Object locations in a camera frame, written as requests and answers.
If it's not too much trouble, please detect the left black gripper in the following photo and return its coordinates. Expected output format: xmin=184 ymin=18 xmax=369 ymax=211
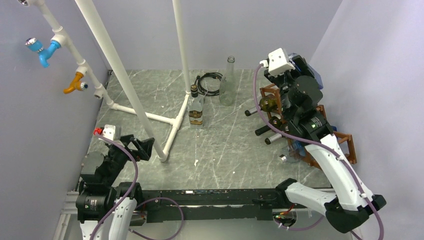
xmin=103 ymin=134 xmax=154 ymax=185

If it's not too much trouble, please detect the dark wine bottle cream label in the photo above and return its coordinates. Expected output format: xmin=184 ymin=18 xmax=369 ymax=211
xmin=254 ymin=116 xmax=283 ymax=136

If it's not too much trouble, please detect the green wine bottle silver neck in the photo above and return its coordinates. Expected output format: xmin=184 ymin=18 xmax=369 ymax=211
xmin=264 ymin=133 xmax=291 ymax=145

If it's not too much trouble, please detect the dark green wine bottle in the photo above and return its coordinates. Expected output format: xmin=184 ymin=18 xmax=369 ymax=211
xmin=244 ymin=94 xmax=278 ymax=117

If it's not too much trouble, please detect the tall blue liquid bottle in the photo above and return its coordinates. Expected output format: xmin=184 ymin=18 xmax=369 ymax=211
xmin=288 ymin=53 xmax=324 ymax=90

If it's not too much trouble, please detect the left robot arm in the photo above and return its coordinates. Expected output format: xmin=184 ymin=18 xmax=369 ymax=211
xmin=75 ymin=134 xmax=155 ymax=240

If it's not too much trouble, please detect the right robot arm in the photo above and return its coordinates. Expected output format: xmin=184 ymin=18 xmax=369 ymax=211
xmin=256 ymin=49 xmax=387 ymax=233

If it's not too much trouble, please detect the tall clear glass bottle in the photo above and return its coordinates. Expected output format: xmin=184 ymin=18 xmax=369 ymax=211
xmin=219 ymin=56 xmax=236 ymax=106

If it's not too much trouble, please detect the blue clear bottle lying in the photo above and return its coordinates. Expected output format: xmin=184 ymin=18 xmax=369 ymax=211
xmin=279 ymin=139 xmax=307 ymax=163

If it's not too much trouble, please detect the clear square liquor bottle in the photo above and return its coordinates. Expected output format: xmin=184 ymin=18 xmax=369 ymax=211
xmin=188 ymin=84 xmax=204 ymax=128

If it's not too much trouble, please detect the brown wooden wine rack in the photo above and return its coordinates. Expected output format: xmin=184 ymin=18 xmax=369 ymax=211
xmin=259 ymin=83 xmax=357 ymax=169

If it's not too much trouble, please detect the orange plastic faucet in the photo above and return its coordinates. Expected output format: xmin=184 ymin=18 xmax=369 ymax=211
xmin=63 ymin=71 xmax=88 ymax=94

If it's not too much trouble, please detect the blue plastic faucet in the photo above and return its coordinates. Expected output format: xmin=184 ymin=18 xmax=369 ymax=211
xmin=24 ymin=37 xmax=62 ymax=68

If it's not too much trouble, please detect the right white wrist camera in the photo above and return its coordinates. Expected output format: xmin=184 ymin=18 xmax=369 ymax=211
xmin=259 ymin=48 xmax=296 ymax=77

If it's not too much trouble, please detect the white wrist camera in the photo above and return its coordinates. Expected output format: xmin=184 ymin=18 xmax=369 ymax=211
xmin=93 ymin=124 xmax=122 ymax=141
xmin=259 ymin=48 xmax=296 ymax=77

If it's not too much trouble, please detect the white PVC pipe frame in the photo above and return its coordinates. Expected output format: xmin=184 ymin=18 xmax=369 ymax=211
xmin=19 ymin=0 xmax=191 ymax=163

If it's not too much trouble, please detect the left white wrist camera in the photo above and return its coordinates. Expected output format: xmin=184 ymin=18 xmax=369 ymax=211
xmin=93 ymin=124 xmax=122 ymax=141

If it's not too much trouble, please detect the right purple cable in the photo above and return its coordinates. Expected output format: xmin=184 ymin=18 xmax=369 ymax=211
xmin=253 ymin=62 xmax=385 ymax=240

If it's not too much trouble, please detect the black coiled cable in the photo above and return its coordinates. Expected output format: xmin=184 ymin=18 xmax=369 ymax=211
xmin=193 ymin=72 xmax=223 ymax=97

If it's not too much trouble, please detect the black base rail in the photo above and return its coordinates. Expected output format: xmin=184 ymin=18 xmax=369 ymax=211
xmin=135 ymin=188 xmax=303 ymax=223

